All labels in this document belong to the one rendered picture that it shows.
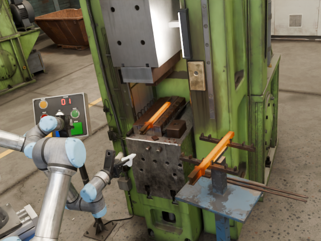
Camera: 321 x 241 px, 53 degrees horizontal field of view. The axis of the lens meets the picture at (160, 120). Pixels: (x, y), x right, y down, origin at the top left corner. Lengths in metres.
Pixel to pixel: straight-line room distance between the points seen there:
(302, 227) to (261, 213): 0.30
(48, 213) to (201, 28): 1.16
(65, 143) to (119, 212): 1.67
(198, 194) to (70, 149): 0.80
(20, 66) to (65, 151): 5.49
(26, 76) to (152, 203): 4.98
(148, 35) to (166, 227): 1.39
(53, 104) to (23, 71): 4.66
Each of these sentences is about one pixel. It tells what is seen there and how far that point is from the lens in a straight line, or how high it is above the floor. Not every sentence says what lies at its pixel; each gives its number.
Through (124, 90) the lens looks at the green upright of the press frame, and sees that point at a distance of 2.16.
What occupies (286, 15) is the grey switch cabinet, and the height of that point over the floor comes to 0.50.
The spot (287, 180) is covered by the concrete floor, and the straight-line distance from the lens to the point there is 3.11.
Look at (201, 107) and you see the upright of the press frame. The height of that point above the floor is 1.07.
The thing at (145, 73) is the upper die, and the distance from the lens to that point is 1.85.
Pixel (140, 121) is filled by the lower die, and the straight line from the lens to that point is 2.09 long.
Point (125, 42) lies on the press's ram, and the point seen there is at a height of 1.51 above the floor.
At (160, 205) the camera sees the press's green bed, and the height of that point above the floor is 0.39.
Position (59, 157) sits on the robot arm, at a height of 1.28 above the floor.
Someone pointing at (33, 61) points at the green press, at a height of 0.30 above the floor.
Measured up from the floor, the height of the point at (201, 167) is 1.02.
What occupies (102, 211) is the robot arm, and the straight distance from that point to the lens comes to 1.65.
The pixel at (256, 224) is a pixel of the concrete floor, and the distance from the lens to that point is 2.69.
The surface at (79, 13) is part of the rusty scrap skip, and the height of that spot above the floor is 0.73.
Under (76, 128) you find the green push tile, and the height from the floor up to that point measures 1.01.
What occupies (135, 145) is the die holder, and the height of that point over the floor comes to 0.87.
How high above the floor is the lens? 1.92
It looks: 27 degrees down
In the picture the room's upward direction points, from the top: 9 degrees counter-clockwise
